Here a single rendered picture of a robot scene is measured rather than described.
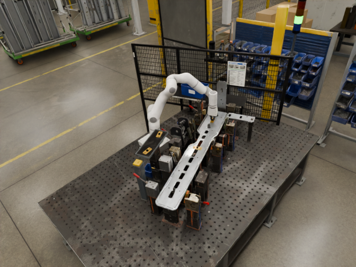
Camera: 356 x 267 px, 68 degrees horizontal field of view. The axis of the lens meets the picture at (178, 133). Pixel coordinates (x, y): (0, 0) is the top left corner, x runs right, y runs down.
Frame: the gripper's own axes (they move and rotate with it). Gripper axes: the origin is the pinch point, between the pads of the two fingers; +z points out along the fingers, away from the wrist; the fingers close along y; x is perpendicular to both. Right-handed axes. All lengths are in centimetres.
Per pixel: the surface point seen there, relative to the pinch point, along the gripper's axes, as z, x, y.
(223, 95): -14.2, 26.5, 3.4
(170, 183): 3, -94, -5
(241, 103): -0.1, 37.8, 22.2
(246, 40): -16, 194, -8
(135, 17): 52, 522, -420
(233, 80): -18, 54, 8
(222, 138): 5.0, -22.1, 17.6
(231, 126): -0.8, -8.3, 22.7
